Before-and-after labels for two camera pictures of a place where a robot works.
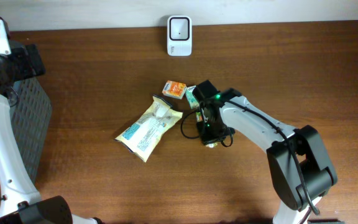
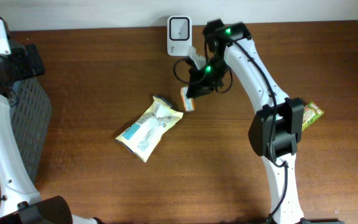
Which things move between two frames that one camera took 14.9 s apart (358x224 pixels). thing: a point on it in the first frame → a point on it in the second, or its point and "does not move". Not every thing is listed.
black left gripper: x=27 y=70 does not move
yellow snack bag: x=142 y=135 does not move
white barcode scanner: x=179 y=35 does not move
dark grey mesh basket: x=31 y=117 does not move
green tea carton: x=199 y=118 → x=311 y=112
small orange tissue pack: x=174 y=89 → x=189 y=103
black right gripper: x=207 y=138 → x=197 y=84
